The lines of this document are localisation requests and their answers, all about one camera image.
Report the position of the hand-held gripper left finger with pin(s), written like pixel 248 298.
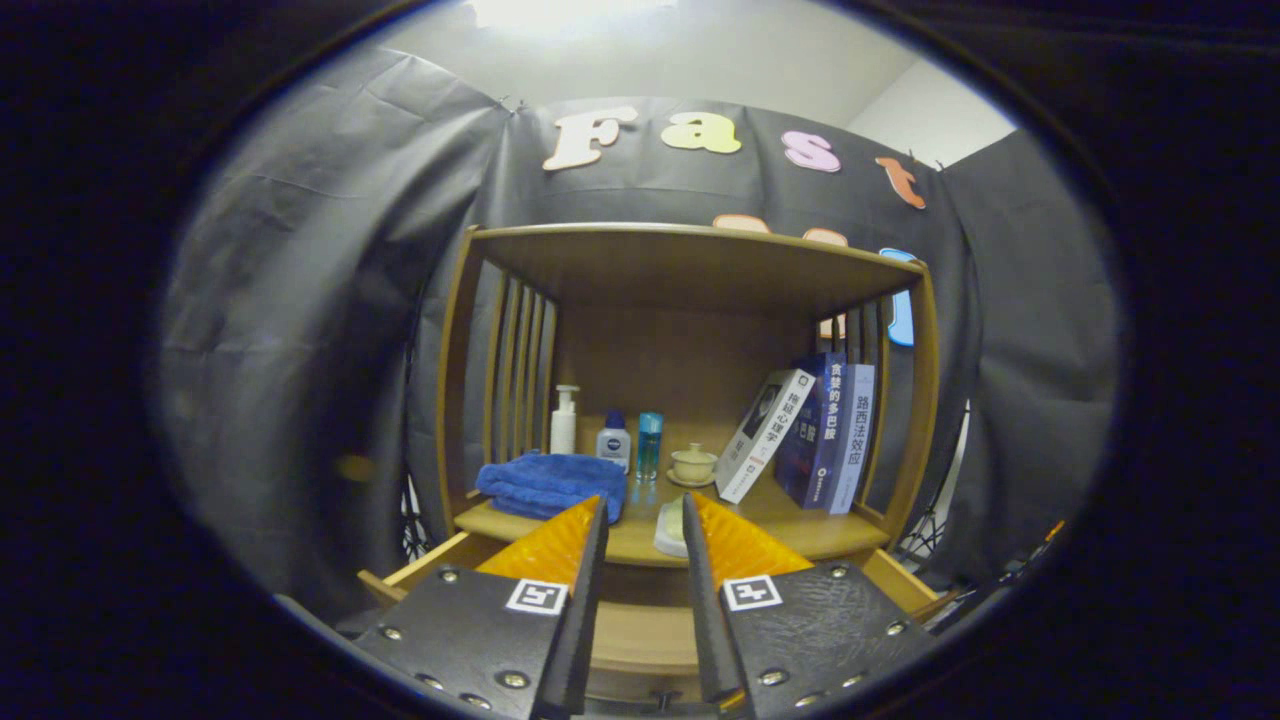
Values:
pixel 580 610

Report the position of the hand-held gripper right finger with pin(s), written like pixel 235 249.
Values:
pixel 705 610

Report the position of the cream scrub brush white pad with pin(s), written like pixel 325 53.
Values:
pixel 670 530

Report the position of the wooden countertop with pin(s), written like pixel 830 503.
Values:
pixel 790 522

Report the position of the wooden cabinet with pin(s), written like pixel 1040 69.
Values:
pixel 680 360

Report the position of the folded blue towel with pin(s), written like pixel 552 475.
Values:
pixel 550 485

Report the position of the cream lidded teacup with saucer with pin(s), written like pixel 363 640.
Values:
pixel 692 465

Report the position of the white bottle with blue cap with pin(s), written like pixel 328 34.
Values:
pixel 614 448

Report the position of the clear blue bottle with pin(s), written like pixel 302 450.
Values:
pixel 650 445

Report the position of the white pump bottle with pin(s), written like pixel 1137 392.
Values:
pixel 564 430

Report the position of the white book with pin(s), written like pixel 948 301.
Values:
pixel 762 435

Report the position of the black tripod stand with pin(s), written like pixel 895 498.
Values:
pixel 930 520
pixel 413 520

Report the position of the dark blue book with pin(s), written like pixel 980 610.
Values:
pixel 812 430

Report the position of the pale grey book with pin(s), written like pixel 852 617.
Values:
pixel 855 440

